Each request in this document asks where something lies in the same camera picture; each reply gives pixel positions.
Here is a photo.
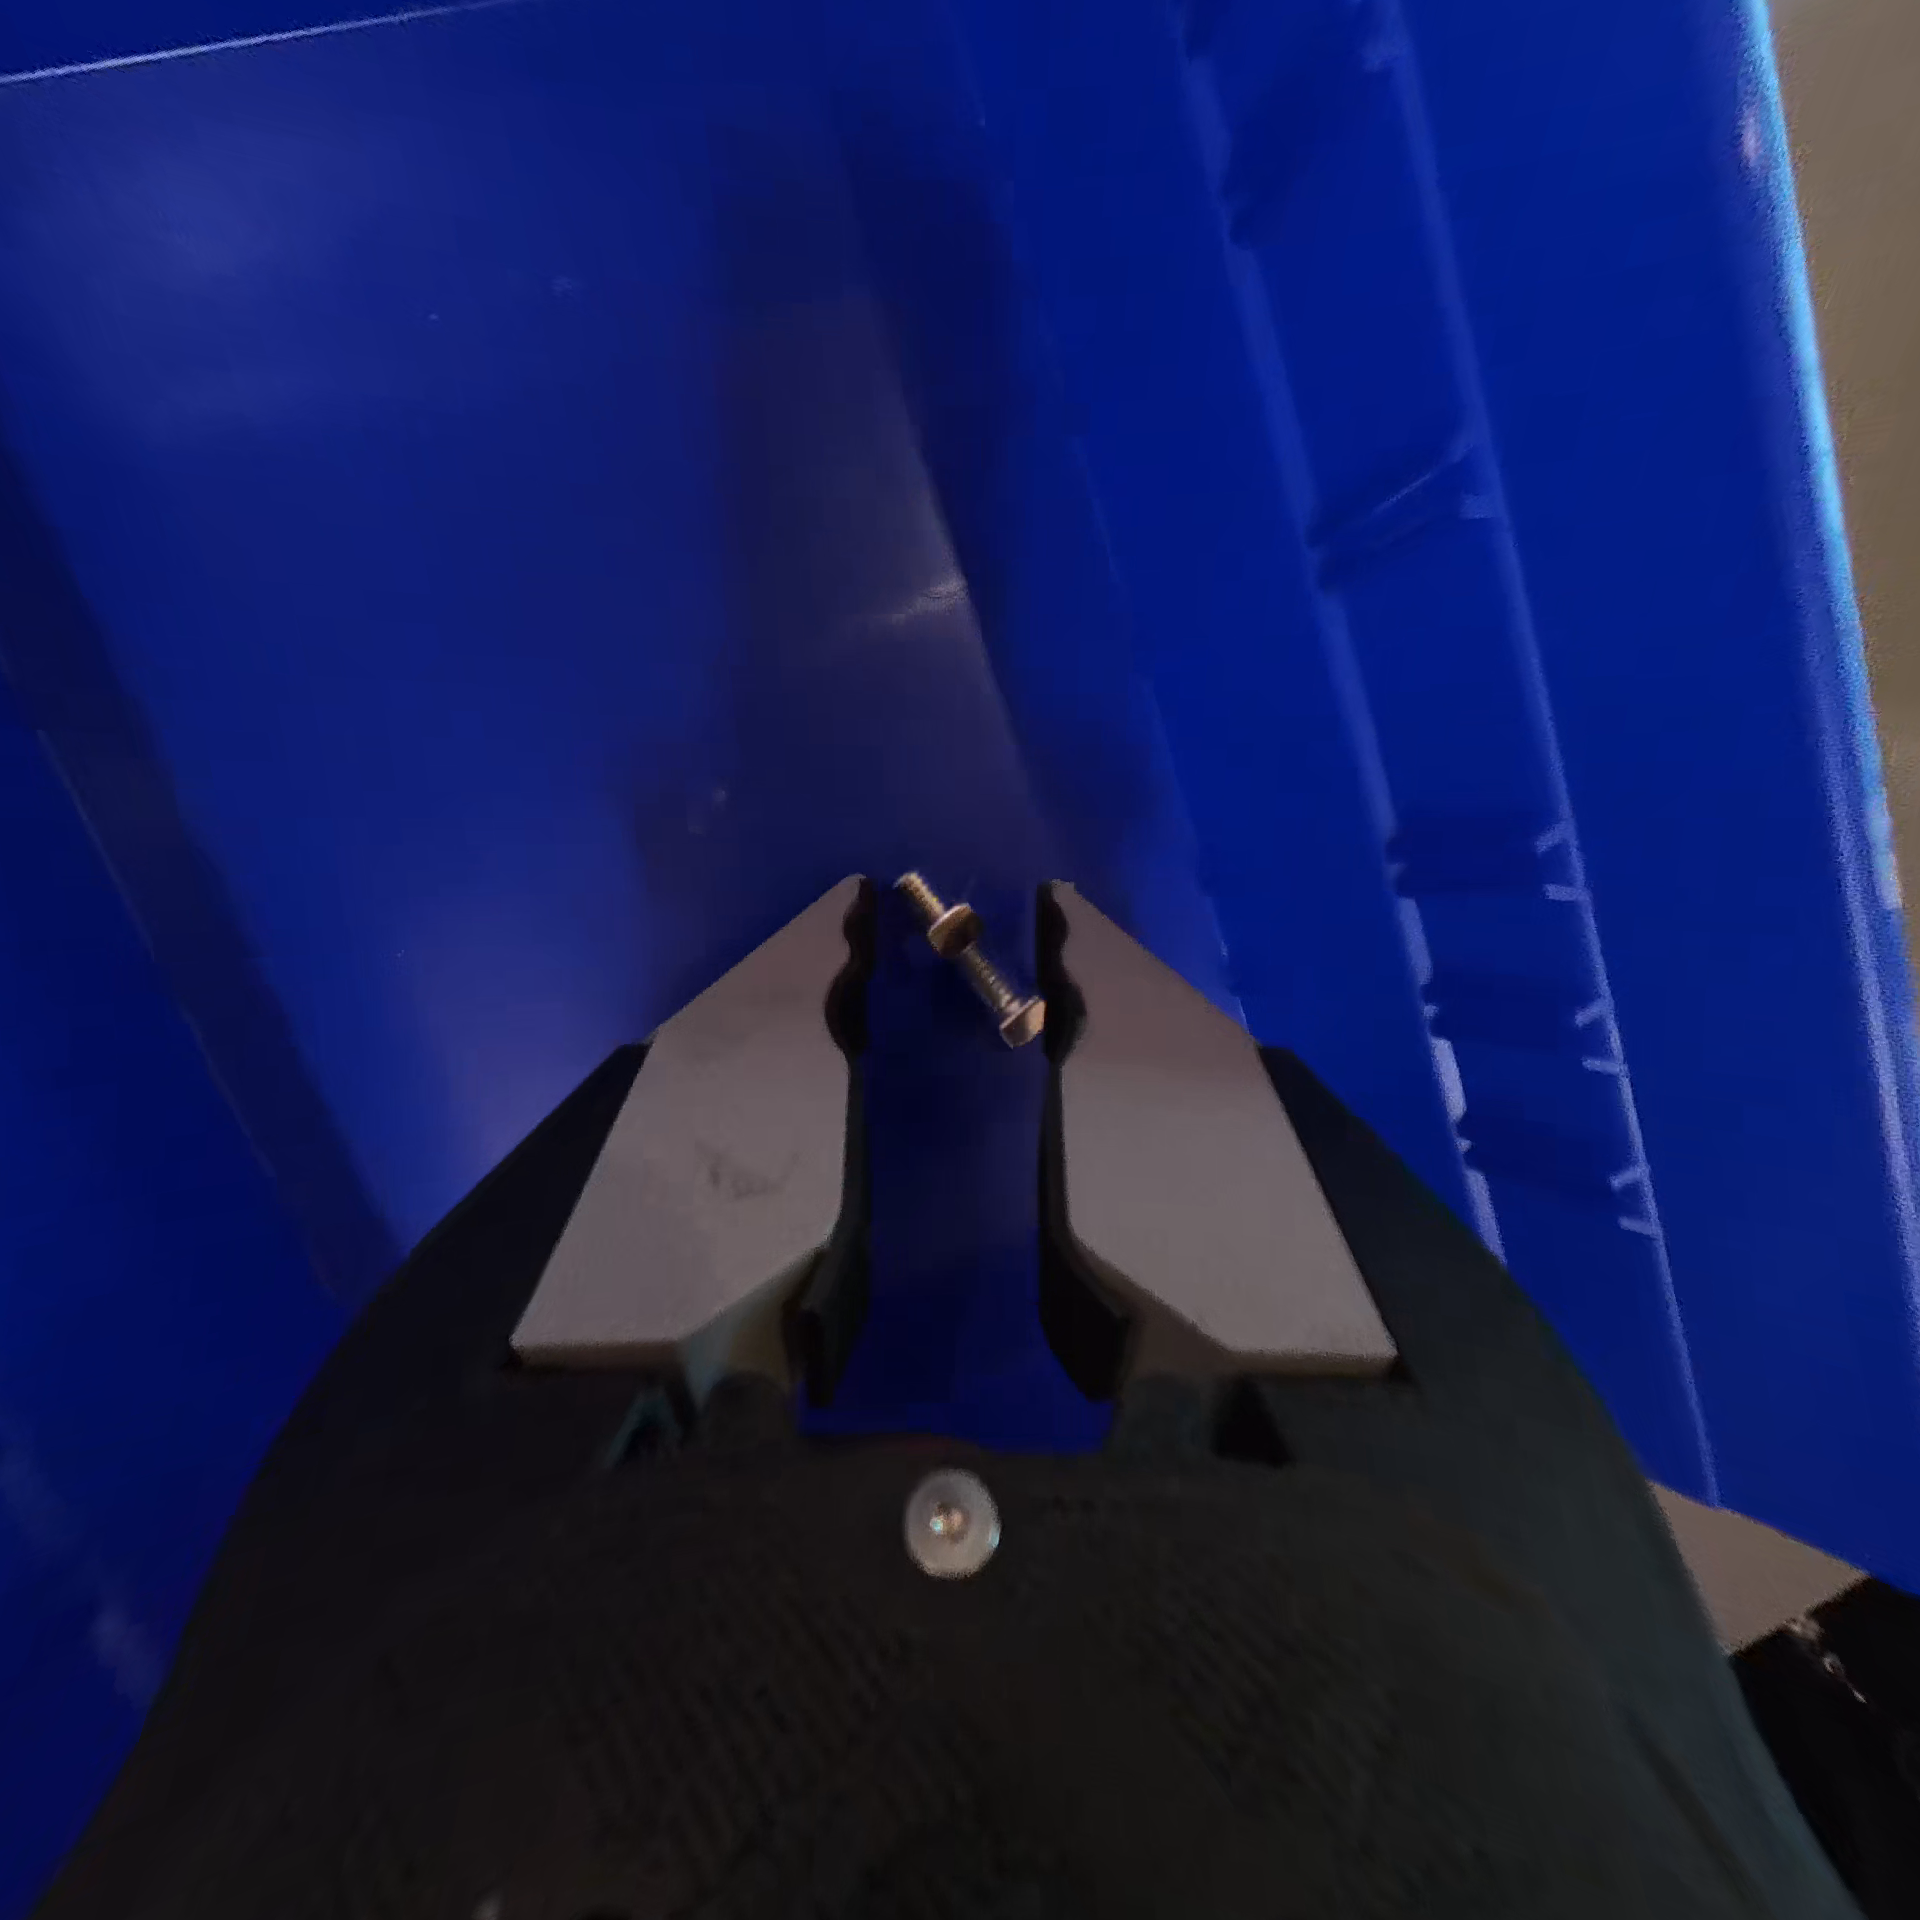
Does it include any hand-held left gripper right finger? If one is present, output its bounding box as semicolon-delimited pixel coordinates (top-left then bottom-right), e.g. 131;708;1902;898
1035;879;1403;1402

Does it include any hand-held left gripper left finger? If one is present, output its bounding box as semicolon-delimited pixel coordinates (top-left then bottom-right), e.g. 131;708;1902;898
512;876;875;1402

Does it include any steel hex bolt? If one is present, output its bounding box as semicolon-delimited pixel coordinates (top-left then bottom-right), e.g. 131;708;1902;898
896;876;1050;1049

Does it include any blue plastic bin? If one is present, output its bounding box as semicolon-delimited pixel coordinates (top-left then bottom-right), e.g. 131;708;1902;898
0;0;1920;1800

